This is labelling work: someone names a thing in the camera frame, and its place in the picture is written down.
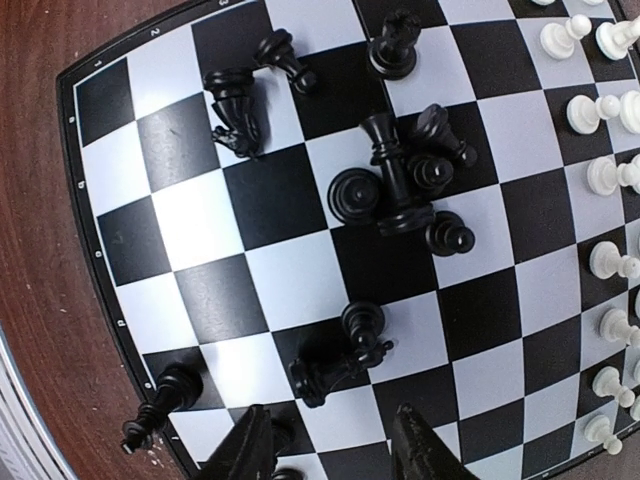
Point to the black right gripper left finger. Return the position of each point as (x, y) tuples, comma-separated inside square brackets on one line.
[(247, 451)]

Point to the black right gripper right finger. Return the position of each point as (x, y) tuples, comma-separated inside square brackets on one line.
[(418, 452)]

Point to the black knight piece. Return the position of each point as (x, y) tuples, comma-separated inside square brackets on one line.
[(288, 473)]

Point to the black king piece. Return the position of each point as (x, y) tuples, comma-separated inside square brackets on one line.
[(178, 388)]

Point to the black bishop piece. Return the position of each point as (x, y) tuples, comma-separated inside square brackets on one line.
[(313, 382)]

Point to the black pawn piece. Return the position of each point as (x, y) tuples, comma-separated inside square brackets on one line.
[(363, 322)]

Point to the pile of black chess pieces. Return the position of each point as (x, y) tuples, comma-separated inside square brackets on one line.
[(319, 131)]

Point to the black and white chessboard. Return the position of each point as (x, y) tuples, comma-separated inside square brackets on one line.
[(497, 348)]

